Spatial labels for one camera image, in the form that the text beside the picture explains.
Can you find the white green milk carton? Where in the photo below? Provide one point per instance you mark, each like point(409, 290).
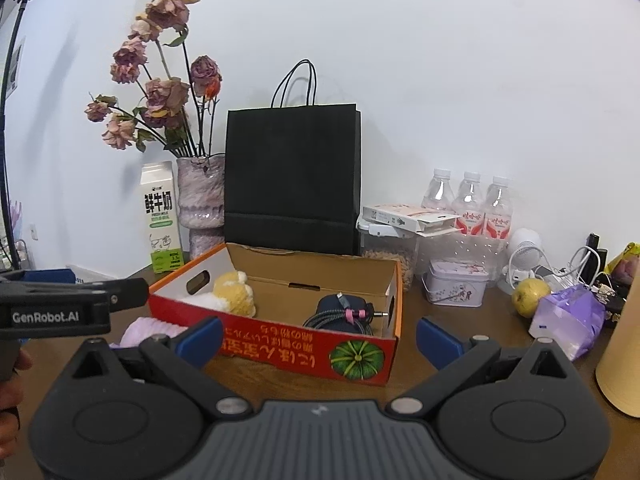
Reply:
point(160, 220)

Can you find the flat white carton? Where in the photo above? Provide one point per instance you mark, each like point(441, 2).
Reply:
point(400, 215)

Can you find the black paper bag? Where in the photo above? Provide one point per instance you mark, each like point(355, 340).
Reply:
point(290, 170)

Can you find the lavender knit hat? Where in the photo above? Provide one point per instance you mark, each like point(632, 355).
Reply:
point(145, 332)

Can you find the black lamp stand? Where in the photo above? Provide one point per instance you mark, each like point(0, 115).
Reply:
point(6, 110)

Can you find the white yellow alpaca plush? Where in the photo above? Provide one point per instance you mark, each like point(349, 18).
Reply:
point(232, 290)

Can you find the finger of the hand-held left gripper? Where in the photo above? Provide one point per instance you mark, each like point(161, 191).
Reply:
point(50, 276)
point(125, 294)

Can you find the purple speckled vase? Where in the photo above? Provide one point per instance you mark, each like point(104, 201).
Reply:
point(200, 200)

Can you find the red cardboard box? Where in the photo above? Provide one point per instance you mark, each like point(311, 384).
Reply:
point(280, 350)

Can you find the clear water bottle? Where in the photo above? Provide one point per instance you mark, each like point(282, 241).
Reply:
point(439, 192)
point(499, 210)
point(469, 200)

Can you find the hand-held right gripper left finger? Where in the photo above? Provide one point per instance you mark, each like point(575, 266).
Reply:
point(205, 340)

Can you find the white printed tin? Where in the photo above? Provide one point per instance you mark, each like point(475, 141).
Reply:
point(457, 285)

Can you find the yellow green snack packet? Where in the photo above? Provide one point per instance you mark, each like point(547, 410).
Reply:
point(625, 260)

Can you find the white wall socket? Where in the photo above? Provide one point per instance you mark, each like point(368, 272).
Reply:
point(34, 231)

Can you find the purple plastic bag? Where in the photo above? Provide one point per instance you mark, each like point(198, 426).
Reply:
point(565, 320)

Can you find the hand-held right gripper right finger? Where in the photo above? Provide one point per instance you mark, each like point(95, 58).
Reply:
point(437, 342)

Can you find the clear plastic food container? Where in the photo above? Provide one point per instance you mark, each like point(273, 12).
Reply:
point(385, 260)

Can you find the yellow thermos jug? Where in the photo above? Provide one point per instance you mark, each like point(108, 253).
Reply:
point(625, 370)

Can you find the person's left hand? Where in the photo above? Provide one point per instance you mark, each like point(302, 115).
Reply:
point(10, 400)

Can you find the green apple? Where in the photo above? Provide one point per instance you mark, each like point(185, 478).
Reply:
point(531, 297)

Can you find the dried pink roses bouquet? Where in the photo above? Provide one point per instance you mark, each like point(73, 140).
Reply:
point(165, 95)

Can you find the small white fan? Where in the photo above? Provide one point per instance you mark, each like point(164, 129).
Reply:
point(525, 255)

